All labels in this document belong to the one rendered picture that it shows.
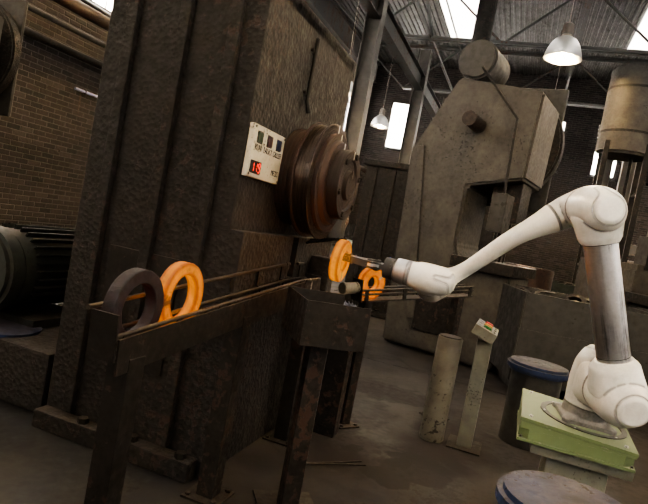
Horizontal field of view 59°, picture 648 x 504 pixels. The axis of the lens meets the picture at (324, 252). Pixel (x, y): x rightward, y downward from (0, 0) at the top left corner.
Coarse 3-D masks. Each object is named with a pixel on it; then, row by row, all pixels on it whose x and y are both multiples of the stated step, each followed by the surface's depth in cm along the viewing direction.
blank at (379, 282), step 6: (366, 270) 272; (372, 270) 273; (360, 276) 272; (366, 276) 271; (372, 276) 274; (378, 276) 276; (366, 282) 272; (378, 282) 277; (384, 282) 279; (366, 288) 273; (372, 288) 278; (378, 288) 277
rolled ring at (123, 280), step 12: (120, 276) 129; (132, 276) 129; (144, 276) 133; (156, 276) 137; (120, 288) 126; (132, 288) 129; (144, 288) 138; (156, 288) 138; (108, 300) 125; (120, 300) 126; (156, 300) 139; (120, 312) 127; (144, 312) 140; (156, 312) 140; (120, 324) 128; (144, 324) 138
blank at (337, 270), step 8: (344, 240) 208; (336, 248) 204; (344, 248) 206; (336, 256) 203; (336, 264) 203; (344, 264) 213; (328, 272) 205; (336, 272) 204; (344, 272) 213; (336, 280) 207
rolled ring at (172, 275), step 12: (180, 264) 148; (192, 264) 152; (168, 276) 144; (180, 276) 147; (192, 276) 153; (168, 288) 143; (192, 288) 157; (168, 300) 144; (192, 300) 157; (168, 312) 145; (180, 312) 155
